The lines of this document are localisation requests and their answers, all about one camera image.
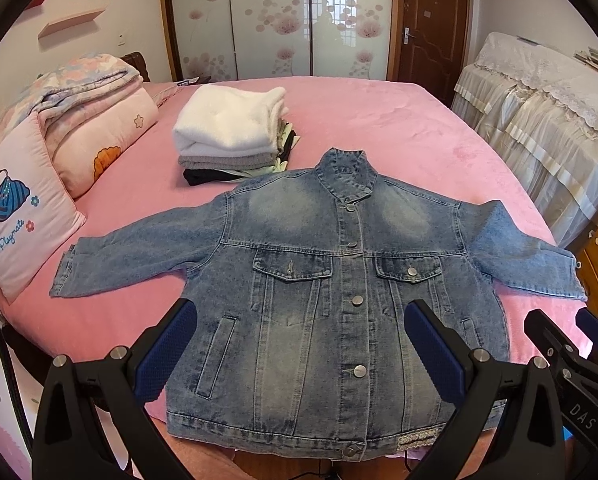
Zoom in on white folded fluffy garment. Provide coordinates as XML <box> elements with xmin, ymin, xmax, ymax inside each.
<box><xmin>173</xmin><ymin>84</ymin><xmax>287</xmax><ymax>158</ymax></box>

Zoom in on dark wooden headboard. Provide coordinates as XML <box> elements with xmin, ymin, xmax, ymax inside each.
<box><xmin>121</xmin><ymin>51</ymin><xmax>150</xmax><ymax>82</ymax></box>

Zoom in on floral sliding wardrobe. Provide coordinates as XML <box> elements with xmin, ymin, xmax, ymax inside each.
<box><xmin>164</xmin><ymin>0</ymin><xmax>391</xmax><ymax>81</ymax></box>

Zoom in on green white folded garment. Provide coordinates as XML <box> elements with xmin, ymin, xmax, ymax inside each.
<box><xmin>235</xmin><ymin>119</ymin><xmax>300</xmax><ymax>176</ymax></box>

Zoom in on grey folded garment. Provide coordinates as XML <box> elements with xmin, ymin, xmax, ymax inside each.
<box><xmin>177</xmin><ymin>153</ymin><xmax>277</xmax><ymax>170</ymax></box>

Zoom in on pink flower bolster pillow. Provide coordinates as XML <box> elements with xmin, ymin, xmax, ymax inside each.
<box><xmin>52</xmin><ymin>88</ymin><xmax>158</xmax><ymax>198</ymax></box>

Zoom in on brown wooden door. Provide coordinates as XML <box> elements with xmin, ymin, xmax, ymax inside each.
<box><xmin>387</xmin><ymin>0</ymin><xmax>470</xmax><ymax>105</ymax></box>

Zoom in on blue denim jacket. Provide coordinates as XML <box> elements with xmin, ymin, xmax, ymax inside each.
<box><xmin>50</xmin><ymin>149</ymin><xmax>585</xmax><ymax>462</ymax></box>

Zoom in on white lace covered furniture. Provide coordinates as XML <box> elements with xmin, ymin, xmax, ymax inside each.
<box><xmin>452</xmin><ymin>32</ymin><xmax>598</xmax><ymax>247</ymax></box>

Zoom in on pink plush bed blanket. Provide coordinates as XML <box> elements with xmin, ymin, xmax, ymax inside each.
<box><xmin>0</xmin><ymin>76</ymin><xmax>595</xmax><ymax>461</ymax></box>

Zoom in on pink wall shelf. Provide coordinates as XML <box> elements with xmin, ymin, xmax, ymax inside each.
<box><xmin>37</xmin><ymin>8</ymin><xmax>106</xmax><ymax>40</ymax></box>

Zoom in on pink cartoon bag pillow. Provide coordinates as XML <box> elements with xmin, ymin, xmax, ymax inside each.
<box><xmin>0</xmin><ymin>113</ymin><xmax>85</xmax><ymax>301</ymax></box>

